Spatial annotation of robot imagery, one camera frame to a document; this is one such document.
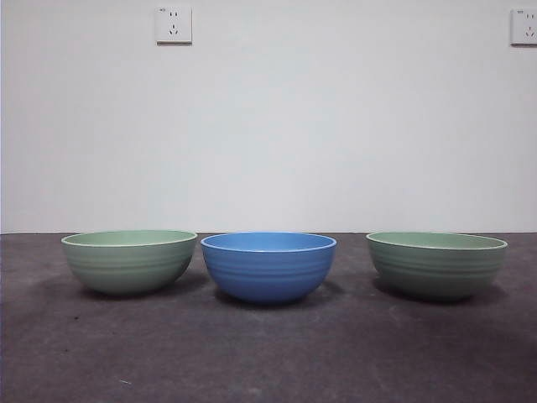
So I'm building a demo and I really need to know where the green ribbed bowl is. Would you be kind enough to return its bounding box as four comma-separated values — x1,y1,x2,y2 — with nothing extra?
365,231,508,302
60,228,199,295

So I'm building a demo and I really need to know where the white wall socket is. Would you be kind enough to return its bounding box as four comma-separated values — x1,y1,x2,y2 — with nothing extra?
509,8,537,47
156,5,193,46

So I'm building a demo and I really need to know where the blue ribbed bowl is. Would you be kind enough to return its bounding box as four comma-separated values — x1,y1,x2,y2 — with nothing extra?
200,232,338,304

